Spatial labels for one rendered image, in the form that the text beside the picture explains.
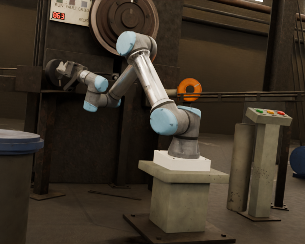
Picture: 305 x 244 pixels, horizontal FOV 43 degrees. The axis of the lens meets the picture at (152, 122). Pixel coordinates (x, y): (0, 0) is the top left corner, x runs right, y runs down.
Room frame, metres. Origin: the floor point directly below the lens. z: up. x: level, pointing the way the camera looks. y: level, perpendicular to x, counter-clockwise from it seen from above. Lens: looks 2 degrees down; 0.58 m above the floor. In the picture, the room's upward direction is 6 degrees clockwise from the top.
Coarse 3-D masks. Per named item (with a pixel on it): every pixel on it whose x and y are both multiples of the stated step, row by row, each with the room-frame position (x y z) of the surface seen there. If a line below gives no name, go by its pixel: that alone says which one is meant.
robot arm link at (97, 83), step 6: (84, 78) 2.00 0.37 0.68; (90, 78) 1.98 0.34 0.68; (96, 78) 1.96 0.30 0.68; (102, 78) 1.96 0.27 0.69; (90, 84) 1.98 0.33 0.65; (96, 84) 1.95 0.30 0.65; (102, 84) 1.96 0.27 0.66; (90, 90) 1.98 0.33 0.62; (96, 90) 1.98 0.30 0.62; (102, 90) 1.97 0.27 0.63
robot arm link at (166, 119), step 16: (128, 32) 1.77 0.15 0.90; (128, 48) 1.75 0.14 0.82; (144, 48) 1.77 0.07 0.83; (144, 64) 1.74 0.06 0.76; (144, 80) 1.72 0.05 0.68; (160, 96) 1.68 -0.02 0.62; (160, 112) 1.63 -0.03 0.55; (176, 112) 1.65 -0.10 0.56; (160, 128) 1.63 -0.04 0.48; (176, 128) 1.63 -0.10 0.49
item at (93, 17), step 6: (96, 0) 2.48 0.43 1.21; (150, 0) 2.62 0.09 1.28; (96, 6) 2.49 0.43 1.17; (96, 12) 2.49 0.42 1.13; (156, 12) 2.64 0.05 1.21; (90, 18) 2.53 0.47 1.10; (156, 18) 2.64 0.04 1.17; (96, 24) 2.49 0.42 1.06; (156, 24) 2.65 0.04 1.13; (96, 30) 2.49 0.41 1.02; (156, 30) 2.65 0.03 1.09; (96, 36) 2.49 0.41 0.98; (102, 42) 2.51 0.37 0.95; (108, 48) 2.52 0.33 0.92; (114, 48) 2.54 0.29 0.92
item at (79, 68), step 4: (68, 64) 2.08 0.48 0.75; (72, 64) 2.05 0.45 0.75; (76, 64) 2.08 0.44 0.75; (80, 64) 2.11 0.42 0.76; (68, 68) 2.07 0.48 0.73; (72, 68) 2.06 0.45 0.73; (76, 68) 2.06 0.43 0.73; (80, 68) 2.07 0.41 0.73; (84, 68) 2.05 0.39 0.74; (68, 72) 2.07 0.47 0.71; (72, 72) 2.06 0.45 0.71; (76, 72) 2.06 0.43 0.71; (80, 72) 2.03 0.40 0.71; (68, 76) 2.07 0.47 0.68; (72, 76) 2.07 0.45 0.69
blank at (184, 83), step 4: (184, 80) 2.59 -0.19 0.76; (188, 80) 2.59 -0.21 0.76; (192, 80) 2.58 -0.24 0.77; (196, 80) 2.58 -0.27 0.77; (180, 84) 2.60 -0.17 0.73; (184, 84) 2.59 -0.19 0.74; (188, 84) 2.59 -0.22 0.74; (192, 84) 2.58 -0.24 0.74; (196, 84) 2.58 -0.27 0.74; (180, 88) 2.60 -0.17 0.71; (184, 88) 2.59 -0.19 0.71; (196, 88) 2.58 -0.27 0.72; (200, 88) 2.57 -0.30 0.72; (180, 92) 2.60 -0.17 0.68; (184, 92) 2.59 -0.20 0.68; (196, 92) 2.57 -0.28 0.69; (200, 92) 2.57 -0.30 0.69; (188, 100) 2.59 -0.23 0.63; (192, 100) 2.58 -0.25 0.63
